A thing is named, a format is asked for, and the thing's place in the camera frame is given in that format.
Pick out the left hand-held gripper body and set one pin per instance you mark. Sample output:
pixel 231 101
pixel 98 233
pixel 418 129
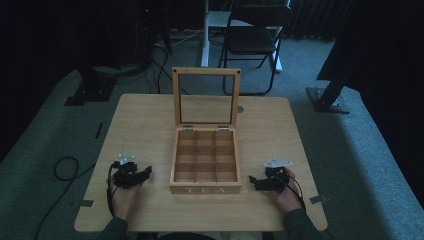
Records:
pixel 126 173

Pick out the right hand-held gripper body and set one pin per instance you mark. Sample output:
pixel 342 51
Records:
pixel 276 176

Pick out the person's right hand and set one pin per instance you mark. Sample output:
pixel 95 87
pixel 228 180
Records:
pixel 288 199

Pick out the person's left hand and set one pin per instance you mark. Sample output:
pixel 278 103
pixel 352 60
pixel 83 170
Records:
pixel 122 201

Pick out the grey tape strip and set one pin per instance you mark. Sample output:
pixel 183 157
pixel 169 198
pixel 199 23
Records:
pixel 318 199
pixel 84 203

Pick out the black tape strip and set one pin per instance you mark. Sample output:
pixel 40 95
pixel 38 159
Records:
pixel 99 130

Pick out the wooden tea box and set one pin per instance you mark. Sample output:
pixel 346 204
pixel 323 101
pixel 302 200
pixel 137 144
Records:
pixel 205 185

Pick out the round grey sticker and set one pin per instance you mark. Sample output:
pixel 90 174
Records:
pixel 240 108

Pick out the black stand with flat base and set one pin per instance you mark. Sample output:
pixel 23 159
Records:
pixel 91 88

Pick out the black slanted stand with plate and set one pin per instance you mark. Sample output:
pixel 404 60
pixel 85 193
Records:
pixel 328 96

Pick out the black folding chair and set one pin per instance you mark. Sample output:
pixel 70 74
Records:
pixel 208 40
pixel 253 40

